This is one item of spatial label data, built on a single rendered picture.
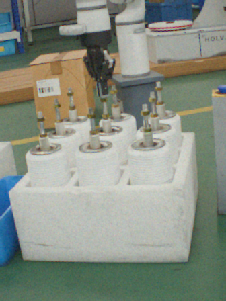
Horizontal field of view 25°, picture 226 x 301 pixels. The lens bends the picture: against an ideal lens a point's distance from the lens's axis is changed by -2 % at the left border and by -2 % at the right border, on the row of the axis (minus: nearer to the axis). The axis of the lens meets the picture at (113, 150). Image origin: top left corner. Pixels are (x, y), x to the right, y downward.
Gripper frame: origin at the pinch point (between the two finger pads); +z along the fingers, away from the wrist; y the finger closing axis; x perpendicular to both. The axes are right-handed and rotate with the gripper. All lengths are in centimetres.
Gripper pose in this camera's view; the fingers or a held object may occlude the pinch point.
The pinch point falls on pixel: (102, 89)
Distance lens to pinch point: 122.5
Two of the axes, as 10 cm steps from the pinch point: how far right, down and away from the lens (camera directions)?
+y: -4.8, -2.2, 8.5
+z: 1.2, 9.4, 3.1
